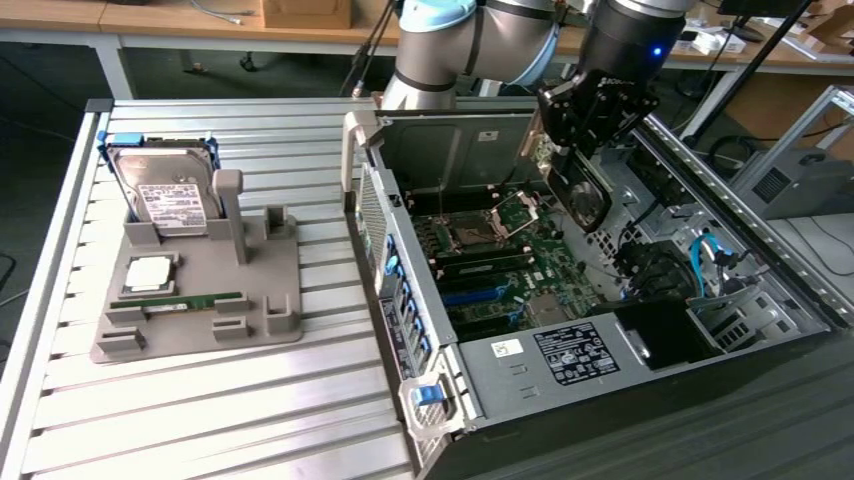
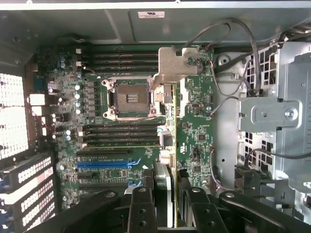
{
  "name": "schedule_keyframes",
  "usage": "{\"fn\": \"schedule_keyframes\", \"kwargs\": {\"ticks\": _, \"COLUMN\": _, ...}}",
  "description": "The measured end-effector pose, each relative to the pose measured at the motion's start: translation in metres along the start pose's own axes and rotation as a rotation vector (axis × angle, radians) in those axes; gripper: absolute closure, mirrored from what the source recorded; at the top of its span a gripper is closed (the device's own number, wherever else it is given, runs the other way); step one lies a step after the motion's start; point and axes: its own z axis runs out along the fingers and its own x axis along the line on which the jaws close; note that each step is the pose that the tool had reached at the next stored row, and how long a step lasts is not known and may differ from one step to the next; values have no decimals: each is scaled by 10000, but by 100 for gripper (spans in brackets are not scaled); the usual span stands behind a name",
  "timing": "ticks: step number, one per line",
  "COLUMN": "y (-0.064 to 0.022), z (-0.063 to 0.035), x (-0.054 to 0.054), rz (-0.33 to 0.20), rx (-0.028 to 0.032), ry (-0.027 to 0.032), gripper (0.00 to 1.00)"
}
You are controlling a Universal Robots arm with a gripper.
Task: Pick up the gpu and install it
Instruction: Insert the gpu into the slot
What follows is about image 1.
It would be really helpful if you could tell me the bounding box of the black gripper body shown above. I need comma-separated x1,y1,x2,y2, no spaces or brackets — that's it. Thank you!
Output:
572,7,690,101

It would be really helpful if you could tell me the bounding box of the graphics card with metal bracket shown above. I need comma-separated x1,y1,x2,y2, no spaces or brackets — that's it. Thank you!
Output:
516,107,616,235

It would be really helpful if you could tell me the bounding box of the white small box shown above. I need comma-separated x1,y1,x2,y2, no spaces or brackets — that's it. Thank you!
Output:
690,30,747,55

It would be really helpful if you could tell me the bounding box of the silver perforated drive cage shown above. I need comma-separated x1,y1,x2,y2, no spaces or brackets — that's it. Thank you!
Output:
562,149,679,246

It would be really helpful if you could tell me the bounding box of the black tripod pole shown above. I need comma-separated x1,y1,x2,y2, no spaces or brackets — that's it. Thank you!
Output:
678,0,817,147

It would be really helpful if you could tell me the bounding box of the metal socket cover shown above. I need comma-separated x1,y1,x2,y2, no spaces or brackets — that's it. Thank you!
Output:
488,192,542,240

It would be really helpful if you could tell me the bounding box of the black monitor with stand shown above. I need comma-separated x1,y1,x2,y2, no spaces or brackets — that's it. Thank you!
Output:
716,0,814,42

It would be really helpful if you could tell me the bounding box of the CPU socket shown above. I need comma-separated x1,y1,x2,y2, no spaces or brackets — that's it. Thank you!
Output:
439,212,512,254

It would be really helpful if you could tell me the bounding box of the grey computer tower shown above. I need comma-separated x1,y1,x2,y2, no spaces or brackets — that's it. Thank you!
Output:
728,147,854,221

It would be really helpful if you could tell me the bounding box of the green motherboard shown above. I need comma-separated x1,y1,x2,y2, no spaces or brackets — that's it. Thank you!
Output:
407,192,606,342

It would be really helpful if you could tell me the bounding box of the brown cardboard piece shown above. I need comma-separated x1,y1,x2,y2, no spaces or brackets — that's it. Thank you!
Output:
805,4,854,55

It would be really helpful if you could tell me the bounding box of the black RAM stick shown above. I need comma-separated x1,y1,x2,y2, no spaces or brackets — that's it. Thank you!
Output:
436,249,535,280

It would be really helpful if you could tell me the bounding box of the open black PC case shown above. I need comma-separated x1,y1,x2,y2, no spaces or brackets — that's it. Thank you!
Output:
339,97,854,480

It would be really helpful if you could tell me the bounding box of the blue expansion slot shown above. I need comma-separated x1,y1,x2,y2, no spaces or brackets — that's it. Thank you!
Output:
439,284,514,307

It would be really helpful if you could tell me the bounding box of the silver chipset heatsink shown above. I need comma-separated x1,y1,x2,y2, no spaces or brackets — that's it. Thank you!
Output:
528,293,570,324

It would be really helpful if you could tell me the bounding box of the brown cardboard box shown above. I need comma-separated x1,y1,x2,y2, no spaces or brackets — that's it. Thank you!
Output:
259,0,354,29

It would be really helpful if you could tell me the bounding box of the grey metal disk bay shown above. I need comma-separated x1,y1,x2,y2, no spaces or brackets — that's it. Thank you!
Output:
684,288,806,357

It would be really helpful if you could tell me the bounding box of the grey power supply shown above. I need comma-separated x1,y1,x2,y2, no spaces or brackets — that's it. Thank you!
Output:
455,312,654,422

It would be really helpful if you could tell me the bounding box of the blue case latch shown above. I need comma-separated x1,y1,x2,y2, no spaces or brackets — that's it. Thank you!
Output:
408,383,447,407

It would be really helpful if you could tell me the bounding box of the silver hard disk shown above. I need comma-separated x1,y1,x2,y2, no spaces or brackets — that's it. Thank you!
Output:
108,147,223,239

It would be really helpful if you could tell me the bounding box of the blue disk caddy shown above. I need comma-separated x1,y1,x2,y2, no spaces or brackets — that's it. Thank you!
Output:
95,130,223,224

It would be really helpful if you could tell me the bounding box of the green RAM stick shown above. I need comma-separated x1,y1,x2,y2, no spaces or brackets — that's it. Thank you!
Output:
109,291,243,312

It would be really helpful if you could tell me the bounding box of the grey plastic parts rack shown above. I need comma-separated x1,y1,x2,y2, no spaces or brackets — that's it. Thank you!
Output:
89,168,305,365

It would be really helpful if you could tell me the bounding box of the silver CPU chip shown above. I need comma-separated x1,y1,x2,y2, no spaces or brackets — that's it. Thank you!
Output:
124,258,177,292

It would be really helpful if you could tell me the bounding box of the aluminium profile frame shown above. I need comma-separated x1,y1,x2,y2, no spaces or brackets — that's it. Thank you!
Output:
766,83,854,166

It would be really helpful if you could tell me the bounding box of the blue disk wire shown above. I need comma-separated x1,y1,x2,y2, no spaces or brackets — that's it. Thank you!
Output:
688,232,728,301

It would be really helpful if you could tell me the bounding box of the wooden desk white frame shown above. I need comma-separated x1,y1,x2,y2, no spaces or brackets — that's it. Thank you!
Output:
551,0,854,146
0,0,402,100

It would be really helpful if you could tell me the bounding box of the black hanging cable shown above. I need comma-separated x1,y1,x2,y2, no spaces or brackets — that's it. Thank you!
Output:
339,0,402,99

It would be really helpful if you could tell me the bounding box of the black wire bundle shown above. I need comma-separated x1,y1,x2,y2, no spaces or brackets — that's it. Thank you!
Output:
610,239,699,304

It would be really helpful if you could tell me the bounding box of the grey cable with plug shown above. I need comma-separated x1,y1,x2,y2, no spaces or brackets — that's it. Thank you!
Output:
188,0,260,25

